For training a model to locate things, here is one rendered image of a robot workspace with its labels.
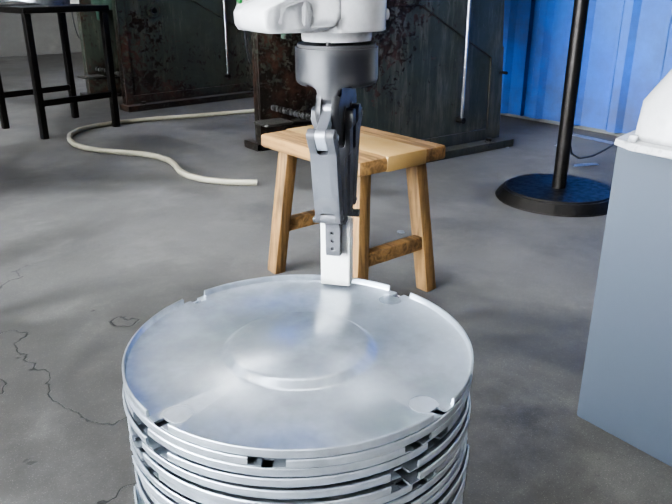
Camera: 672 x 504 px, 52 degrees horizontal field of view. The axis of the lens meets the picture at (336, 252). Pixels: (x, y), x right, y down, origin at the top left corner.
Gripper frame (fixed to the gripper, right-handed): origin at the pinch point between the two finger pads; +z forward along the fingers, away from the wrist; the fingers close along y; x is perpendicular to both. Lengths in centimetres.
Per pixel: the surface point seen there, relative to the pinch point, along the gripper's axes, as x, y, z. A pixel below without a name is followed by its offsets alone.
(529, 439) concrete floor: -23, 29, 40
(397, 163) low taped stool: 4, 69, 8
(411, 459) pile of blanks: -10.7, -21.5, 7.1
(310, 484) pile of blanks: -4.6, -26.9, 6.1
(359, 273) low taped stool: 10, 63, 30
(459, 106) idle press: 2, 217, 22
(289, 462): -3.3, -27.4, 4.1
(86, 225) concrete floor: 97, 101, 40
